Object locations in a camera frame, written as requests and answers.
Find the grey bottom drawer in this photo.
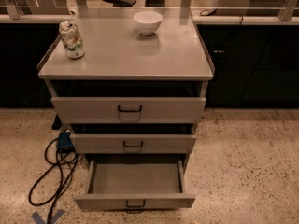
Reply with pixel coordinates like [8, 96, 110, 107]
[75, 154, 195, 210]

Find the grey drawer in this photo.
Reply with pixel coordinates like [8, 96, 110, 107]
[71, 134, 195, 154]
[52, 97, 206, 124]
[75, 154, 195, 210]

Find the grey metal drawer cabinet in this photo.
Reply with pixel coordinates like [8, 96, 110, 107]
[36, 7, 216, 173]

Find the grey top drawer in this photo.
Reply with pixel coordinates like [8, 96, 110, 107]
[52, 97, 206, 124]

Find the grey middle drawer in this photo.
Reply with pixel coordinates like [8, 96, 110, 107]
[71, 134, 195, 154]

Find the white ceramic bowl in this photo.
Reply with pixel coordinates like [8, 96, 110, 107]
[134, 11, 163, 35]

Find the blue power box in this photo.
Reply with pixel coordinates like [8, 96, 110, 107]
[57, 132, 74, 151]

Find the crushed white green can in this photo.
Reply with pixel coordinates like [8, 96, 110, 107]
[59, 21, 85, 59]

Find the black office chair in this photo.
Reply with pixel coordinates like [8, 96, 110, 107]
[103, 0, 136, 7]

